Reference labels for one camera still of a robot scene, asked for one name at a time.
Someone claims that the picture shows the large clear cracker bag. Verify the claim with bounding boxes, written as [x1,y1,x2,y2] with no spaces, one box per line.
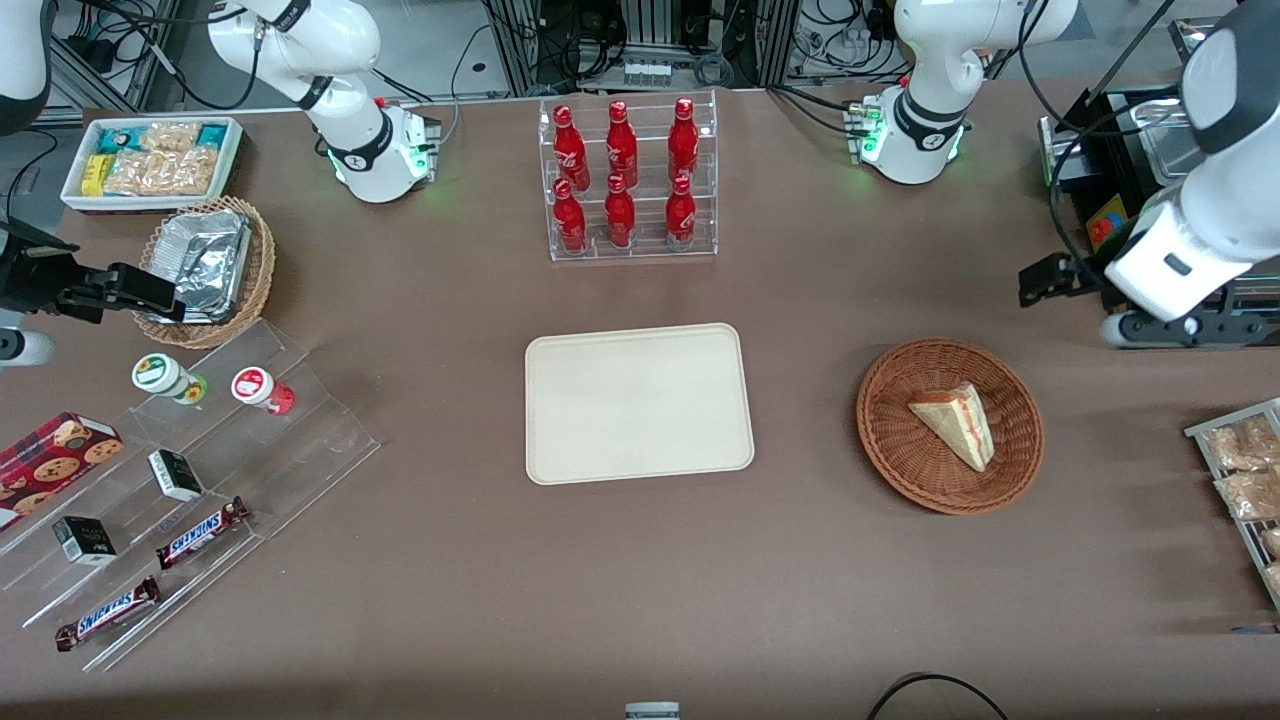
[103,147,219,197]

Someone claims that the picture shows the red lid cup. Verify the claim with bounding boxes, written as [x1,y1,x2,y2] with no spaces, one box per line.
[231,366,297,417]

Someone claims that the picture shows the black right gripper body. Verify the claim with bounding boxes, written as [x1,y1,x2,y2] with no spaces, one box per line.
[0,224,82,314]

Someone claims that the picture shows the light wicker basket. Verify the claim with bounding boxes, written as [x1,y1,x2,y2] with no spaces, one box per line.
[133,196,278,351]

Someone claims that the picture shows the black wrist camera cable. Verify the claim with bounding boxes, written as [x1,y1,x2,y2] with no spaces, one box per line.
[1018,0,1181,266]

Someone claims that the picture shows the black cable loop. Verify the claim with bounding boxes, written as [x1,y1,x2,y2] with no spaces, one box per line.
[865,672,1011,720]

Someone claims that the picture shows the silver wire rack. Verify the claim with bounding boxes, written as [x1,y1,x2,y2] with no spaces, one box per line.
[1184,397,1280,612]

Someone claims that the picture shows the red cookie box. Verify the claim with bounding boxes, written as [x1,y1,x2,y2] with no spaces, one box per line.
[0,411,126,534]

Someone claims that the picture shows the snickers bar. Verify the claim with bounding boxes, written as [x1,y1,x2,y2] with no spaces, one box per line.
[55,575,163,654]
[155,497,251,572]

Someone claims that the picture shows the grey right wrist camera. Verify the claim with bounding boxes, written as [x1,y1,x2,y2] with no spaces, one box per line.
[0,328,57,368]

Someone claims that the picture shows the clear acrylic bottle rack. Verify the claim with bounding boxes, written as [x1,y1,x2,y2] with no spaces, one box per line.
[538,89,720,264]

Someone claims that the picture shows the red cola bottle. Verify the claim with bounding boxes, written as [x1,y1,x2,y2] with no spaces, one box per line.
[667,97,701,187]
[552,178,589,254]
[664,175,698,250]
[606,100,640,190]
[604,174,638,250]
[552,104,592,193]

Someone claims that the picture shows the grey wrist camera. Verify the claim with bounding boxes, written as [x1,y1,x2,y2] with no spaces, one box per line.
[1100,308,1280,350]
[0,328,57,368]

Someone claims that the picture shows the aluminium equipment rack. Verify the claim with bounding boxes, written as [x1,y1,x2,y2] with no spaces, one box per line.
[485,0,801,96]

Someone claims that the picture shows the small black box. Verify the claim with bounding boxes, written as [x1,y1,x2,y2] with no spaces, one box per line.
[52,515,119,567]
[147,449,206,504]

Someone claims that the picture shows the small clear cracker bag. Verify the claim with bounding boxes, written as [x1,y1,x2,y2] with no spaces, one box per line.
[138,120,203,154]

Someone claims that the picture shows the aluminium foil container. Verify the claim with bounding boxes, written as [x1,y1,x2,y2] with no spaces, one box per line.
[148,209,252,324]

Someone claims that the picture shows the round brown wicker basket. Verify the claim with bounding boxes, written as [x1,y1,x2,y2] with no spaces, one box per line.
[856,338,1046,517]

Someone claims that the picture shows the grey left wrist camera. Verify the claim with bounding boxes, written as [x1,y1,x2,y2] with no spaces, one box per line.
[1100,308,1280,350]

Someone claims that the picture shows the beige rectangular tray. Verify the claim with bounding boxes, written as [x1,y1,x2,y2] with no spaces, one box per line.
[525,322,756,487]

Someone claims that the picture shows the clear acrylic stepped shelf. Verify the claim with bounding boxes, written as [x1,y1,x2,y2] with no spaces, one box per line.
[0,318,383,674]

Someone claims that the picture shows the green lid cup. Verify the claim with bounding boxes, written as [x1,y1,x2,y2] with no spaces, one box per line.
[131,353,209,406]

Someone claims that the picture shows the white rectangular snack bin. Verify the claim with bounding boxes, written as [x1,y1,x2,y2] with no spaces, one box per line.
[60,115,246,217]

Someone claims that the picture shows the triangular sandwich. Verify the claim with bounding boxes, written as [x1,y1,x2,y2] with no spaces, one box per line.
[907,381,997,474]

